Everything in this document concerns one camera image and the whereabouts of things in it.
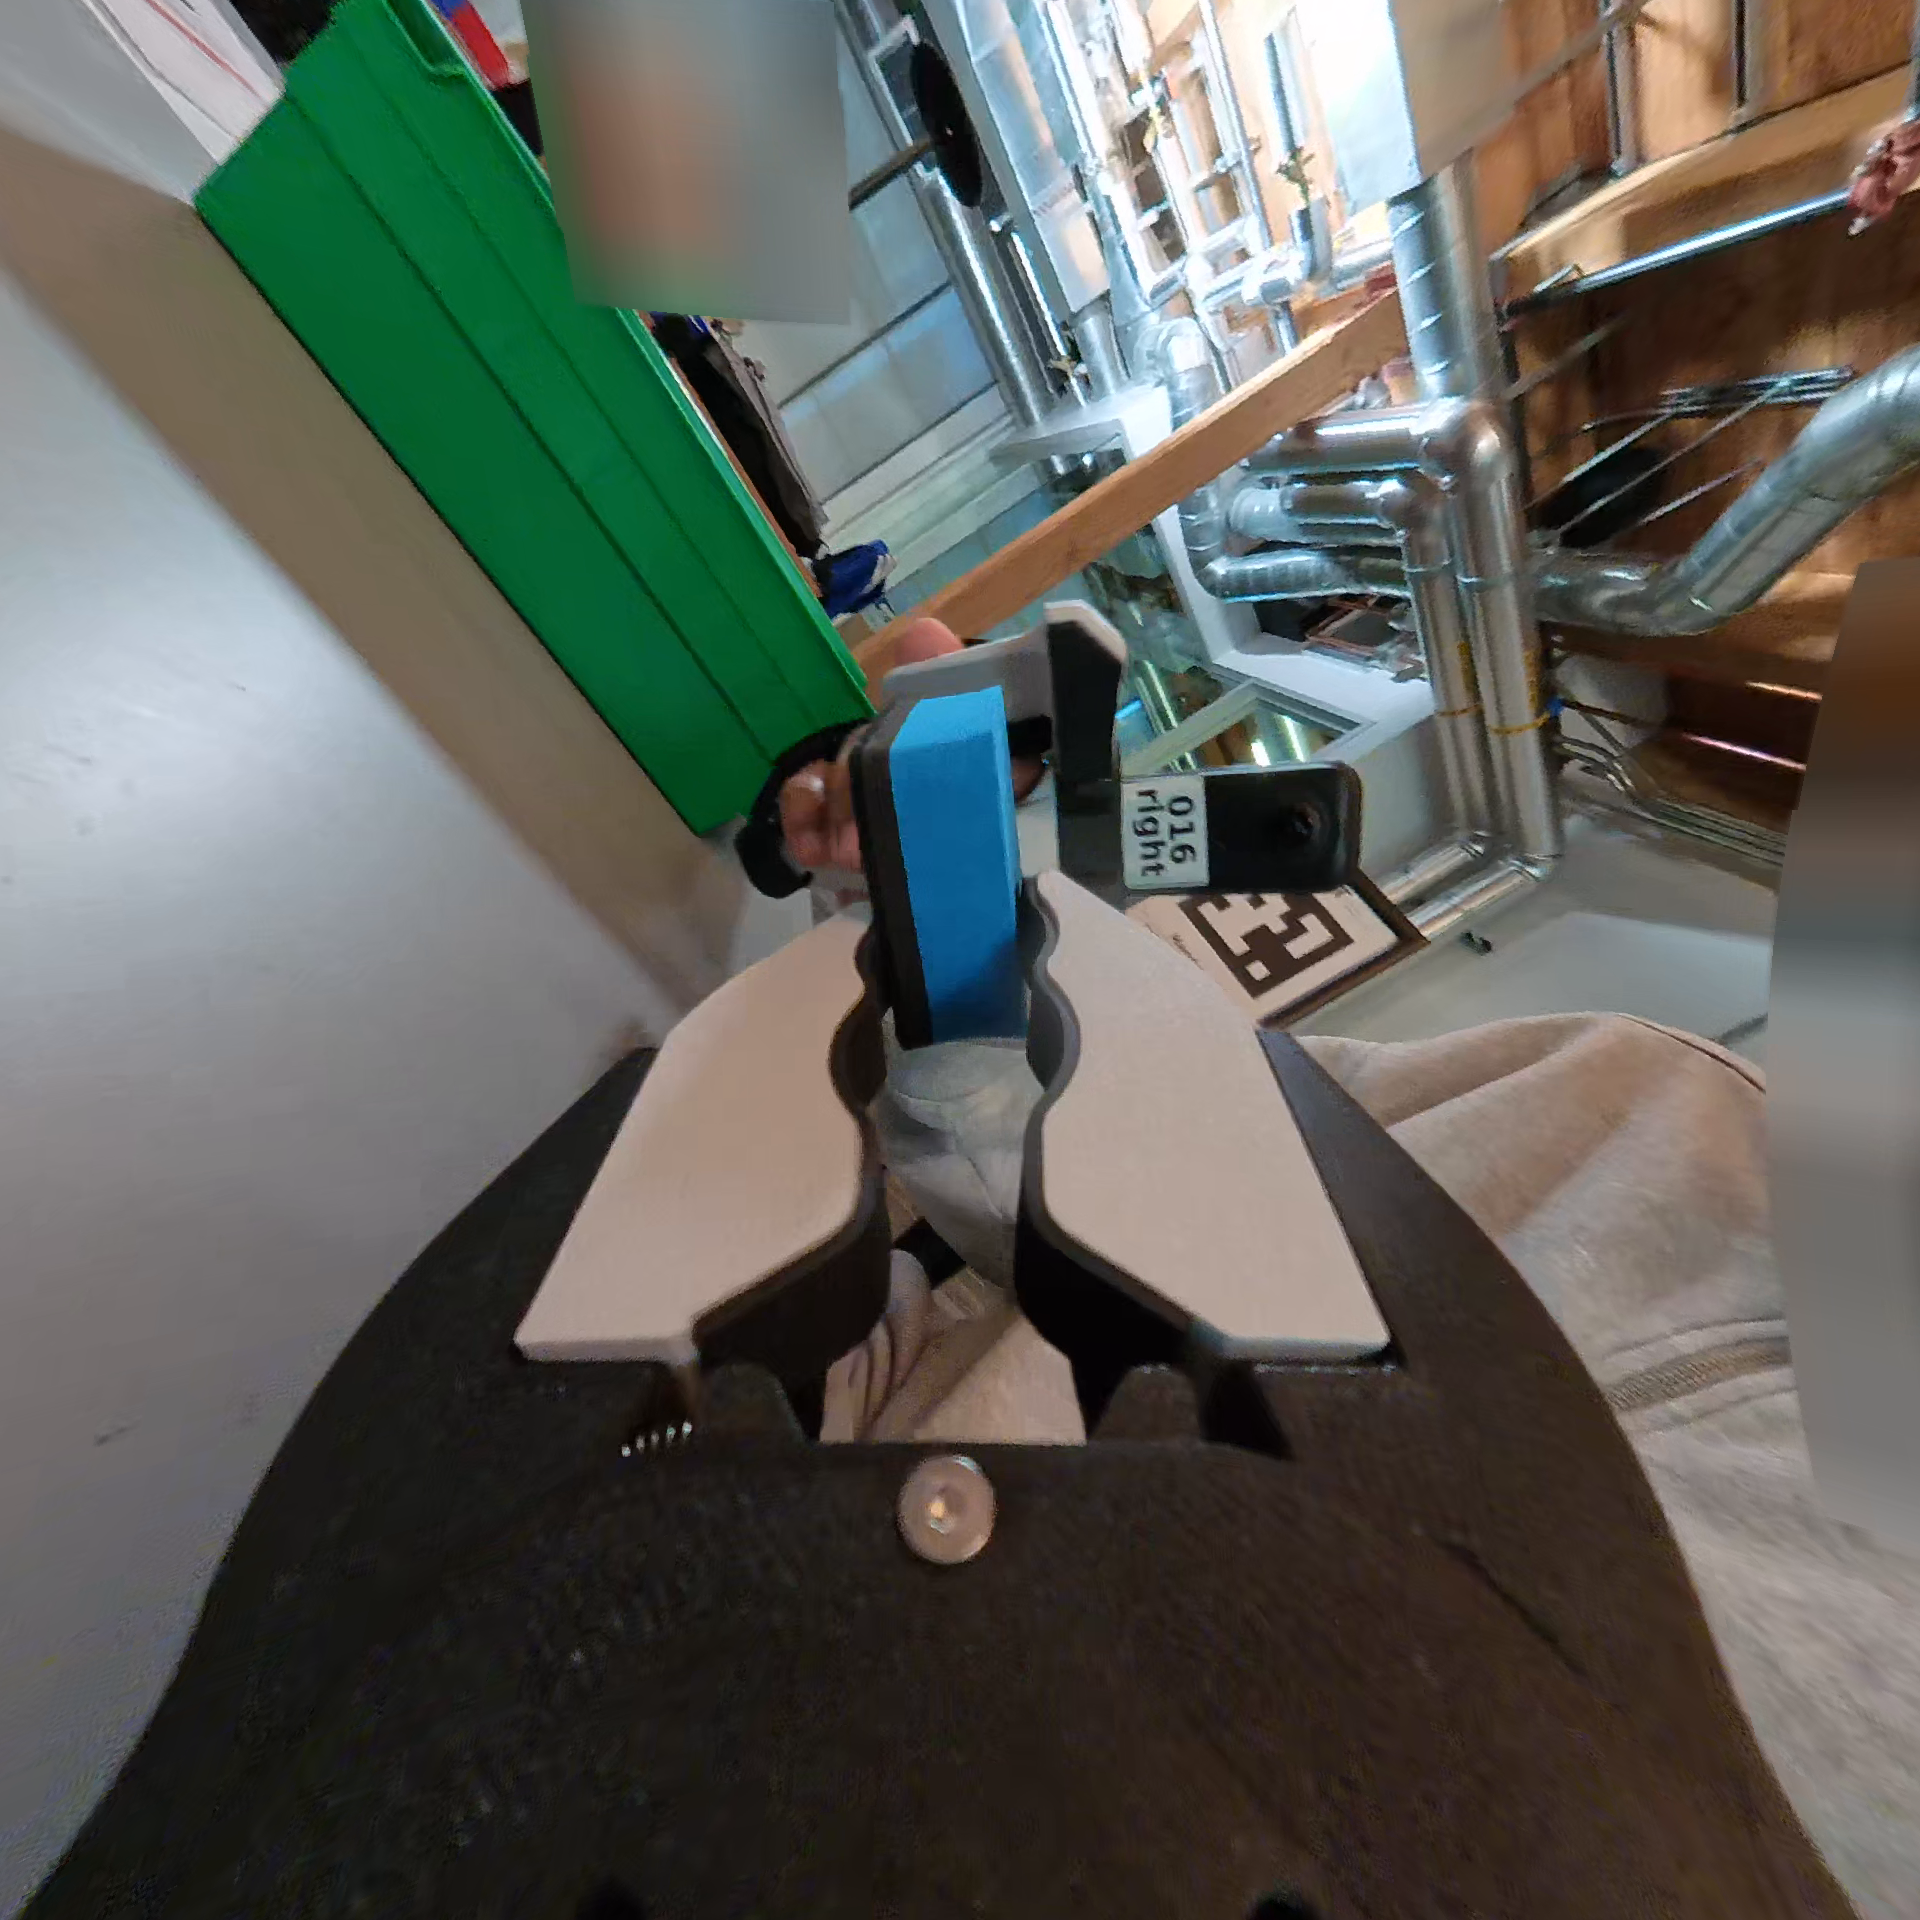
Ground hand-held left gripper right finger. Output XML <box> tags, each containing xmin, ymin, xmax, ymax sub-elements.
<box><xmin>1013</xmin><ymin>871</ymin><xmax>1389</xmax><ymax>1364</ymax></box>

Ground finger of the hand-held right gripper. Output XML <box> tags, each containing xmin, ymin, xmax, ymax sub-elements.
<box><xmin>882</xmin><ymin>637</ymin><xmax>1056</xmax><ymax>726</ymax></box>

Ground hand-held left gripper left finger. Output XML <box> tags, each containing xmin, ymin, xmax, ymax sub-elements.
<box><xmin>514</xmin><ymin>911</ymin><xmax>888</xmax><ymax>1364</ymax></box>

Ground blue and black eraser block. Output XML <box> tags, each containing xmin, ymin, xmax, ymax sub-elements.
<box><xmin>852</xmin><ymin>695</ymin><xmax>1032</xmax><ymax>1053</ymax></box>

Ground green plastic bin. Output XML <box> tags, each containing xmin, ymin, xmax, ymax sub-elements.
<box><xmin>194</xmin><ymin>0</ymin><xmax>880</xmax><ymax>838</ymax></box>

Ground person's right hand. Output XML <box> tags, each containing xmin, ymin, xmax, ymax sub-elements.
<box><xmin>775</xmin><ymin>750</ymin><xmax>869</xmax><ymax>877</ymax></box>

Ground framed marker sign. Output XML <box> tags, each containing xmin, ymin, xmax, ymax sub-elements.
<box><xmin>1153</xmin><ymin>884</ymin><xmax>1427</xmax><ymax>1030</ymax></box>

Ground wooden beam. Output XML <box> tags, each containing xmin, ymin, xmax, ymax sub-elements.
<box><xmin>853</xmin><ymin>293</ymin><xmax>1411</xmax><ymax>679</ymax></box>

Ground silver ventilation ducts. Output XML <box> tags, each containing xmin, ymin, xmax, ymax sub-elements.
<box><xmin>840</xmin><ymin>0</ymin><xmax>1920</xmax><ymax>932</ymax></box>

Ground black bag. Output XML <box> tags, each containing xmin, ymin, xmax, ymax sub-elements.
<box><xmin>659</xmin><ymin>314</ymin><xmax>830</xmax><ymax>560</ymax></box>

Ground black floor lamp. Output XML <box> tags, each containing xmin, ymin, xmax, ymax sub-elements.
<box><xmin>846</xmin><ymin>45</ymin><xmax>988</xmax><ymax>212</ymax></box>

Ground person's clothed body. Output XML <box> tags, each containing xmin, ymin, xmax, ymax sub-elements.
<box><xmin>821</xmin><ymin>1171</ymin><xmax>1920</xmax><ymax>1920</ymax></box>

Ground printed paper sheet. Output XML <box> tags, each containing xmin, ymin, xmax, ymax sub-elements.
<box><xmin>0</xmin><ymin>0</ymin><xmax>288</xmax><ymax>198</ymax></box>

